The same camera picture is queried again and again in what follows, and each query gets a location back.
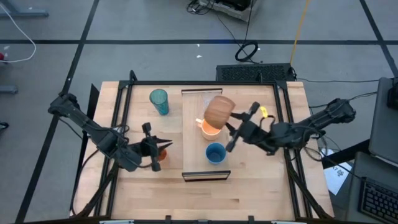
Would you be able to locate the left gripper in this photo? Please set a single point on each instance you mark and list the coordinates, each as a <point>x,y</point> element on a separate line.
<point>148,149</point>

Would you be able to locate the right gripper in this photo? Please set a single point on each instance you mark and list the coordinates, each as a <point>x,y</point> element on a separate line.
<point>252,133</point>

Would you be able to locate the tall peach plastic cup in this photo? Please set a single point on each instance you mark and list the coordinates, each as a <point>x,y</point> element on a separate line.
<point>162,155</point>

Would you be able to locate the round wooden cup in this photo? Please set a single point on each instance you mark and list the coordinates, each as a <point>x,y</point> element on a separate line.
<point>219,112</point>

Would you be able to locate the blue ribbed cup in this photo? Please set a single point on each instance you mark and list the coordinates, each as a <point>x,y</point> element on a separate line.
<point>215,153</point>

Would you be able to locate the teal faceted plastic tumbler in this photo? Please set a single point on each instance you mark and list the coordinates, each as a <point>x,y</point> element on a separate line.
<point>159,101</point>

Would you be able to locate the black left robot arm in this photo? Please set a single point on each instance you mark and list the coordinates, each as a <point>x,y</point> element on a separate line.
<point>93,130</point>

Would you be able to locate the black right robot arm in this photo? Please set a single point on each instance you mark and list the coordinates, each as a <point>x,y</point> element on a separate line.
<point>311,127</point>

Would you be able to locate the yellow tag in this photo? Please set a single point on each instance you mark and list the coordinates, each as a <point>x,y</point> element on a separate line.
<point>264,112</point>

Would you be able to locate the black vented computer case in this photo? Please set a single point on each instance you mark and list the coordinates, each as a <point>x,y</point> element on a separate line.
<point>255,72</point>

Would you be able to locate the white paper sheet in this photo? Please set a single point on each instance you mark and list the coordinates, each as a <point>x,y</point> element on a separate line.
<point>337,179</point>

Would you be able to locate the grey laptop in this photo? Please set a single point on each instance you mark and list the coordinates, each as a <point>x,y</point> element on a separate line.
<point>384,124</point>

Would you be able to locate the black keyboard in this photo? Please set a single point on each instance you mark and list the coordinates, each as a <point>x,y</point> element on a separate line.
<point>379,202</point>

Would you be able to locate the wooden shelf with black frame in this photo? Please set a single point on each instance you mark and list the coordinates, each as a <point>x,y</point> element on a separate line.
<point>194,155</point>

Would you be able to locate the black table frame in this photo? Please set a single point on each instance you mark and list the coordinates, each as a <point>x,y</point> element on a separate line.
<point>124,140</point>

